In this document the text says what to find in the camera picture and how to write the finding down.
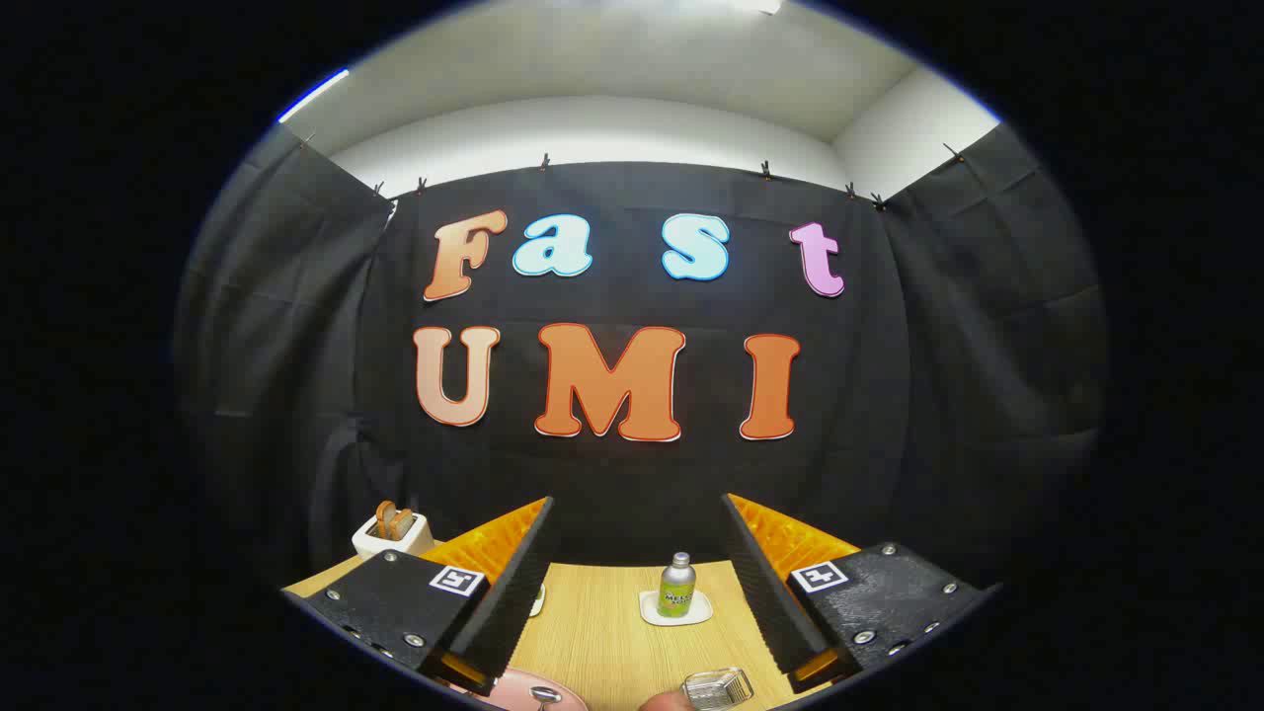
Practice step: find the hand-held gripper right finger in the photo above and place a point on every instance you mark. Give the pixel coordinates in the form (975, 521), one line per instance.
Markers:
(760, 592)

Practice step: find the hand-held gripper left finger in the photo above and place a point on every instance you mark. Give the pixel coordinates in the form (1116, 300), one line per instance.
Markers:
(513, 592)

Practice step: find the white divided dish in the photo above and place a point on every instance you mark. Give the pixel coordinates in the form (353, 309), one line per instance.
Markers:
(538, 600)

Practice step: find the white square coaster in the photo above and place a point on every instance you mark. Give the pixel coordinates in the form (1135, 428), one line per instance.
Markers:
(703, 610)

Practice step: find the green soda bottle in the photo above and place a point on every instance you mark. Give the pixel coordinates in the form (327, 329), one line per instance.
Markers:
(677, 592)

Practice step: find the pink plate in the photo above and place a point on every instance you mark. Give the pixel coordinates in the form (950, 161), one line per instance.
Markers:
(513, 696)

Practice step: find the perforated metal basket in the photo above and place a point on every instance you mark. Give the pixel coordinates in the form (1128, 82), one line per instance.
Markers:
(719, 689)

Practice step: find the brown toast slice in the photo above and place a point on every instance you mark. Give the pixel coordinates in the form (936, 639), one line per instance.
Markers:
(383, 515)
(403, 523)

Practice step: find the white toaster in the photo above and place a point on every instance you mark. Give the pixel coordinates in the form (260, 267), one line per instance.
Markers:
(380, 545)

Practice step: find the row of black cloth clips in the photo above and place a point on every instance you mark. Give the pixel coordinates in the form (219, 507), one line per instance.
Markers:
(765, 170)

